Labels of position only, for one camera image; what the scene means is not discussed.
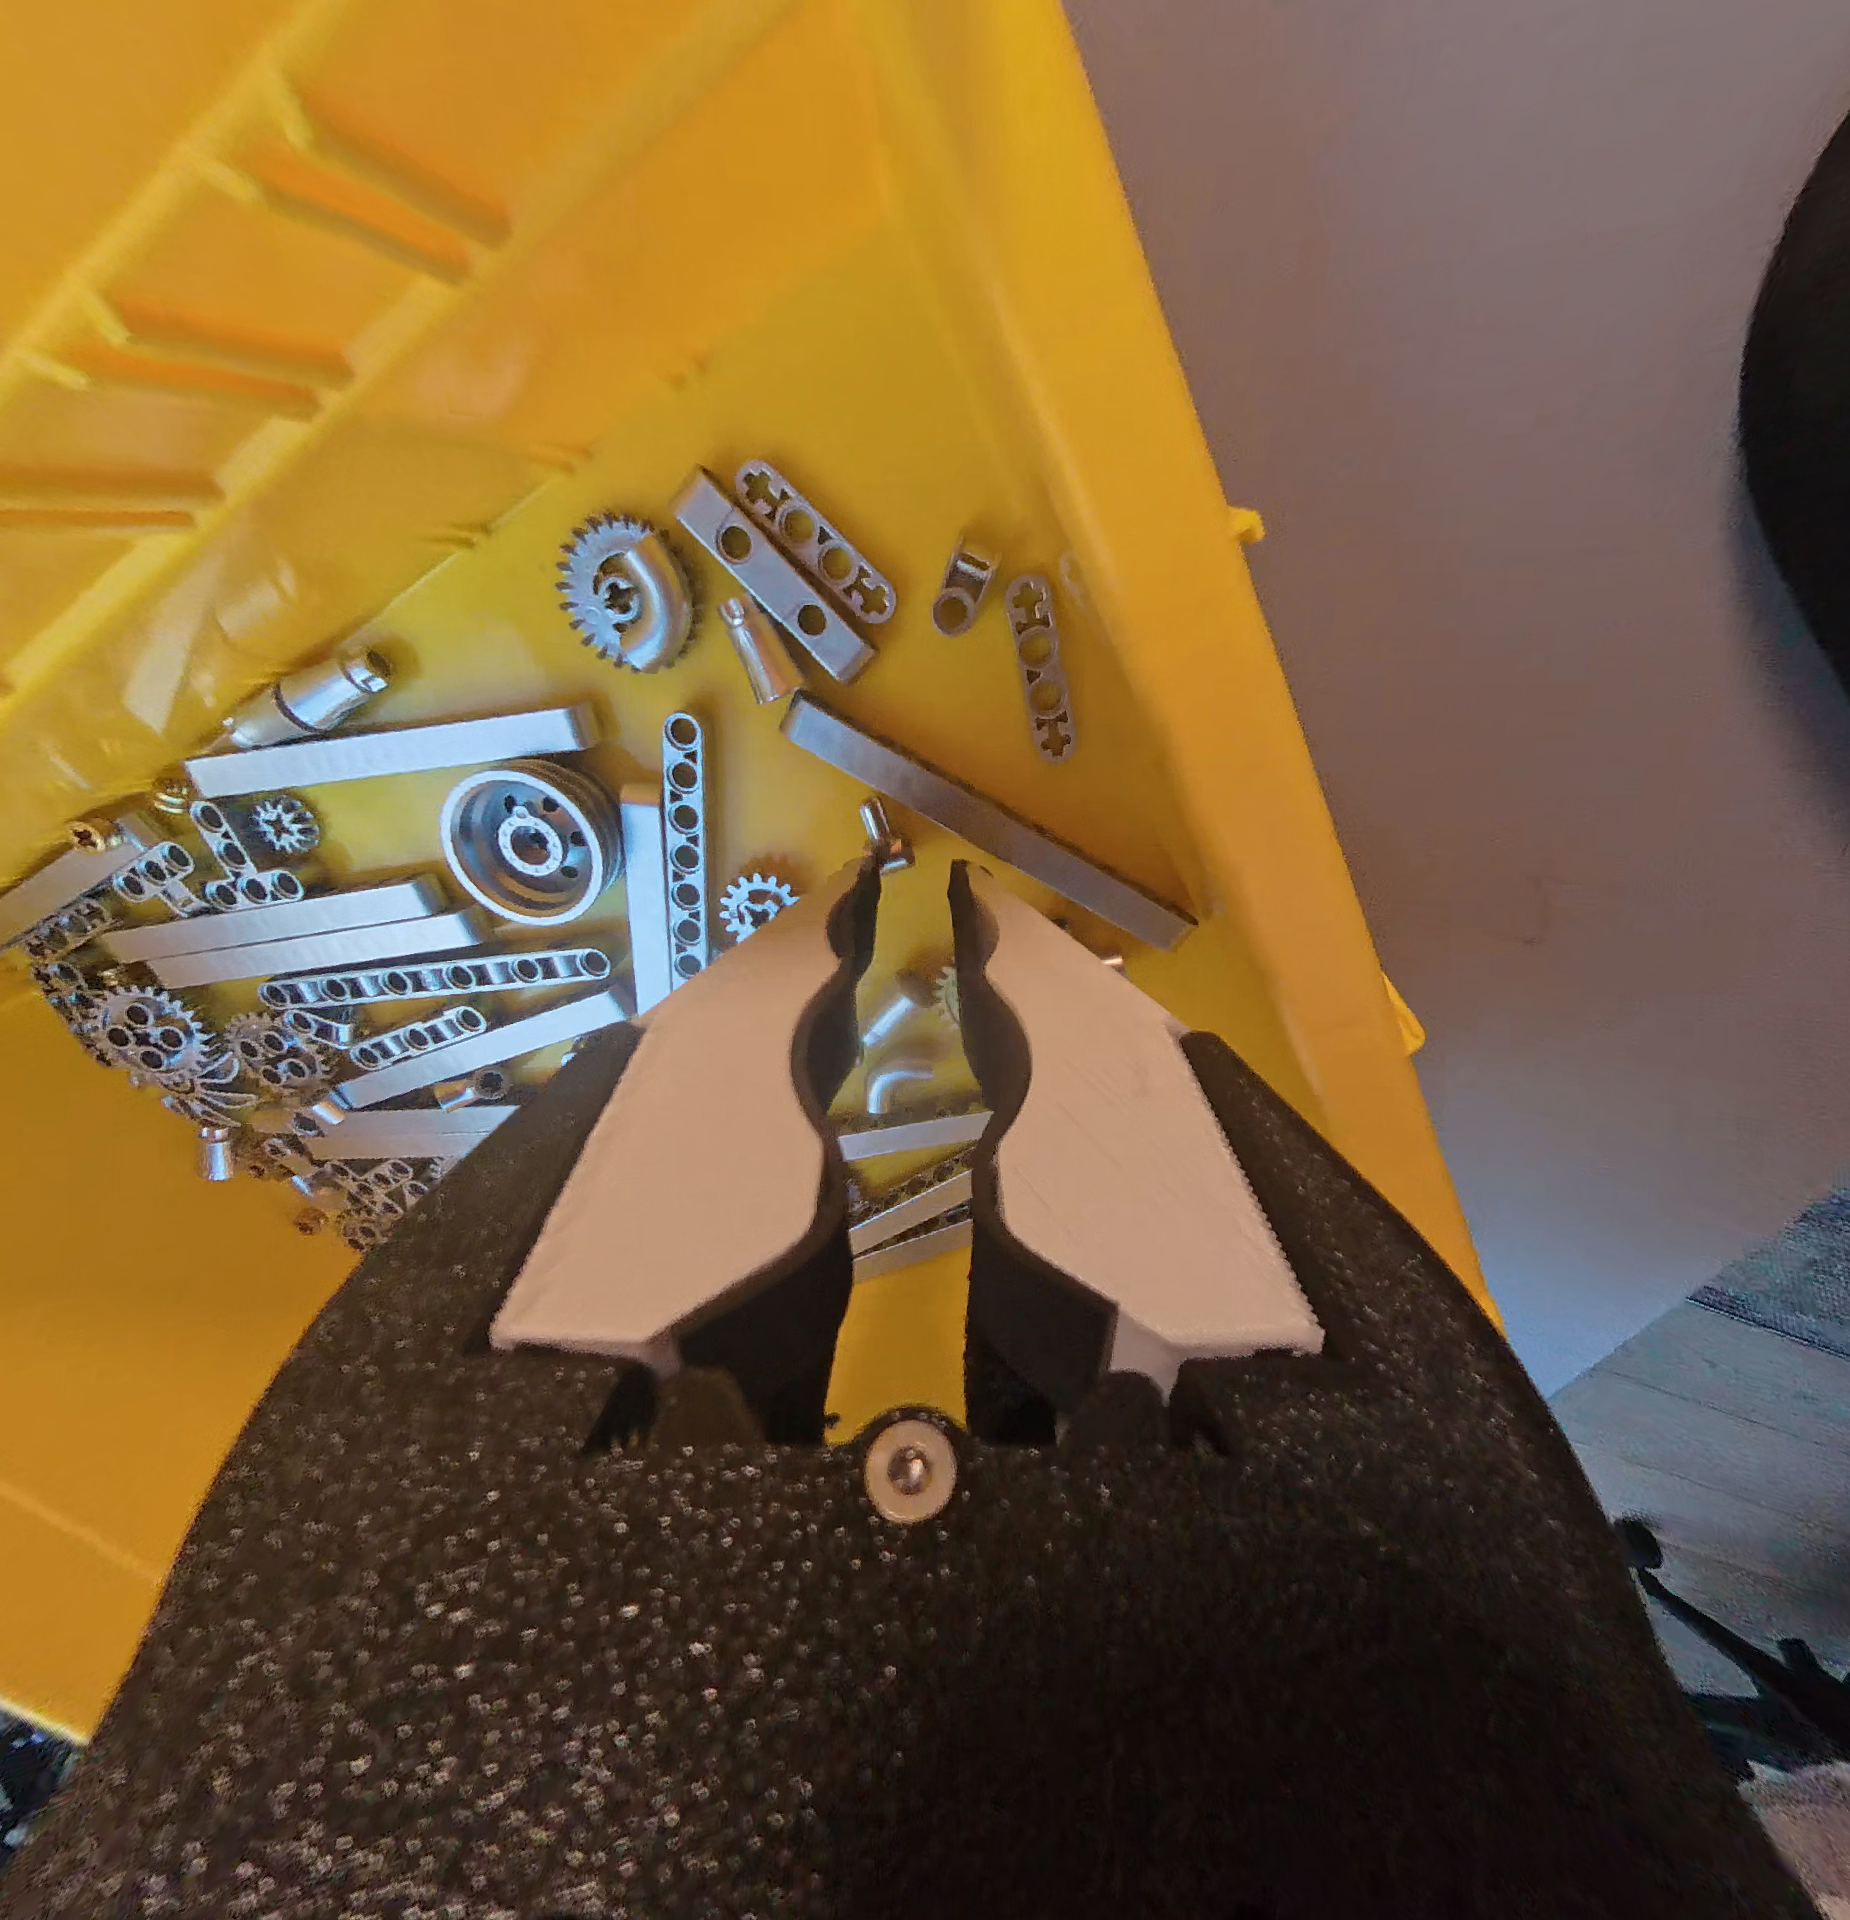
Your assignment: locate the black office chair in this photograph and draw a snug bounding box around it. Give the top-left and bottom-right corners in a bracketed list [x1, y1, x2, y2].
[1610, 1513, 1850, 1776]

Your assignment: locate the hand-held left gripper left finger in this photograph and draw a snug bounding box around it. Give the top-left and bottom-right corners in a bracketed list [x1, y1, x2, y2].
[497, 868, 885, 1369]

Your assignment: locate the black mesh chair pad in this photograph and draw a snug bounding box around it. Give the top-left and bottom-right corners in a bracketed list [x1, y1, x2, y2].
[1734, 62, 1850, 756]

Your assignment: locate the pile of grey brick parts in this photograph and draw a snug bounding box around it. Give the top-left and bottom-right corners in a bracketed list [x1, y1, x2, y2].
[0, 453, 1204, 1261]

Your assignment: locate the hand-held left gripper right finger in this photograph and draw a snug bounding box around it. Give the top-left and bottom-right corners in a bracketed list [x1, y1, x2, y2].
[943, 866, 1329, 1398]

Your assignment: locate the yellow plastic bin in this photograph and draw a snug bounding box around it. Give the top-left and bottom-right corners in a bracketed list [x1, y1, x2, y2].
[0, 0, 1499, 1741]

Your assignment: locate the grey brick pulley wheel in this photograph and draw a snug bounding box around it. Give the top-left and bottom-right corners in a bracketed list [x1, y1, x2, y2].
[440, 759, 620, 933]

